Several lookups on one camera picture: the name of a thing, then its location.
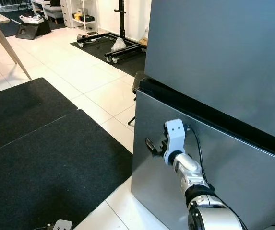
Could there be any white bag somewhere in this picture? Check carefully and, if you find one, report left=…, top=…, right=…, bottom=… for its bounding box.
left=19, top=14, right=44, bottom=24

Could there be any clear knotted plastic bag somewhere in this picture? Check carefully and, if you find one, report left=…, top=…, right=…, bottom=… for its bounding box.
left=111, top=37, right=129, bottom=52

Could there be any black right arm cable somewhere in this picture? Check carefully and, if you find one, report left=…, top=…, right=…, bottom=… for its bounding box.
left=185, top=126, right=210, bottom=187

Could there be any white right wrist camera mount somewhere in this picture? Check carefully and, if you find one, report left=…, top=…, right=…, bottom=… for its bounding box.
left=163, top=119, right=186, bottom=166

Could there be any black bin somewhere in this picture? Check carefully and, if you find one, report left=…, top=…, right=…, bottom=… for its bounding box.
left=15, top=19, right=52, bottom=40

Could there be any grey ottoman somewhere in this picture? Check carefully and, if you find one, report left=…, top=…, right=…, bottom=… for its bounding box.
left=45, top=4, right=65, bottom=20

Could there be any black wheeled gantry stand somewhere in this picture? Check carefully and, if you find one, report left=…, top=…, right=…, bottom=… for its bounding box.
left=77, top=0, right=150, bottom=64

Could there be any silver fridge door with shelves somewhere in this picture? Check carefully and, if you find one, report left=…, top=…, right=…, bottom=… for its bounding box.
left=131, top=90, right=275, bottom=230

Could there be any grey fridge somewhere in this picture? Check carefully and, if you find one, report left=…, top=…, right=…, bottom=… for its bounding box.
left=140, top=0, right=275, bottom=161

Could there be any black floor mat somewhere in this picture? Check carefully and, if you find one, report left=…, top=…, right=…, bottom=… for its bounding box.
left=0, top=109, right=133, bottom=230
left=0, top=78, right=78, bottom=149
left=70, top=34, right=150, bottom=77

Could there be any white shelf unit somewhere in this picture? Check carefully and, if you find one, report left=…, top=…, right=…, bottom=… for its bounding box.
left=60, top=0, right=99, bottom=28

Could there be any grey floor power box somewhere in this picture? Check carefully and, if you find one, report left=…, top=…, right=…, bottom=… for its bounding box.
left=52, top=219, right=73, bottom=230

